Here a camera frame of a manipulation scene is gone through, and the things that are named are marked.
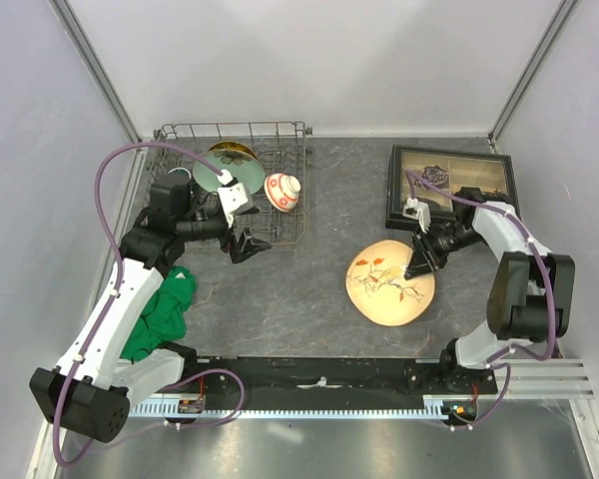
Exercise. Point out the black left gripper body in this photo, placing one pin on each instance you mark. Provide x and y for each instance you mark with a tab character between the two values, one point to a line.
231	244

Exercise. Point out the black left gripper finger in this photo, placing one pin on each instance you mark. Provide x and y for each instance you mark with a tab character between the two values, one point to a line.
244	252
250	242

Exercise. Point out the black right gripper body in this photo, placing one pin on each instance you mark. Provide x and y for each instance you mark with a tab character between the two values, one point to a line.
439	242

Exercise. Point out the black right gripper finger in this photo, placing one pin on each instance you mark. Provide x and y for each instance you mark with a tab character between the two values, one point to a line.
419	266
418	247

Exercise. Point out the cream bird plate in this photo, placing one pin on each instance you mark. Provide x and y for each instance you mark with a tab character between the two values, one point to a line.
377	287

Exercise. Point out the green flower plate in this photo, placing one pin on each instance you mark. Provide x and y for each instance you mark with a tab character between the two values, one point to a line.
243	167

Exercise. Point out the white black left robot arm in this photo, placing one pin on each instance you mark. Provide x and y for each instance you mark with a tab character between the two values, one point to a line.
87	392

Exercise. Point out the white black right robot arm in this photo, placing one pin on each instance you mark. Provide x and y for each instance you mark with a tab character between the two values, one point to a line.
528	305

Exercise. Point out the white orange patterned bowl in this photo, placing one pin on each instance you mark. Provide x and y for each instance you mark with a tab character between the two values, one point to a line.
282	191

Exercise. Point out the black glass-lid display box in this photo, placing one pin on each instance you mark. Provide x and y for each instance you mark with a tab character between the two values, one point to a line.
448	171

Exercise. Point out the dark teal mug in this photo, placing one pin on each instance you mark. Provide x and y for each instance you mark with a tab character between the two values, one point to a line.
183	172

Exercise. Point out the green cloth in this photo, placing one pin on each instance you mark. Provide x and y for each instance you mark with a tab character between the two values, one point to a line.
162	319

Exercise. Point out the yellow patterned plate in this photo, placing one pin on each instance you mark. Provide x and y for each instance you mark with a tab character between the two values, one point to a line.
229	148

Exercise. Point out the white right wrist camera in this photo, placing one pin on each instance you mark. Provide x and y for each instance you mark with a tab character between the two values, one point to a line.
418	211

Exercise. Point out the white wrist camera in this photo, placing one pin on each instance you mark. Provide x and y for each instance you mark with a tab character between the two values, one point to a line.
236	199
418	211

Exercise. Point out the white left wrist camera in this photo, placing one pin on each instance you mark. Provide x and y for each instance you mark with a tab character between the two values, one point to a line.
236	199

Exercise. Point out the grey wire dish rack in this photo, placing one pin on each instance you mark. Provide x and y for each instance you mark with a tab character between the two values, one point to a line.
279	147

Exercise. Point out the slotted cable duct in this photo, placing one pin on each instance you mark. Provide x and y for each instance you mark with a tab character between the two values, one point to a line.
172	408

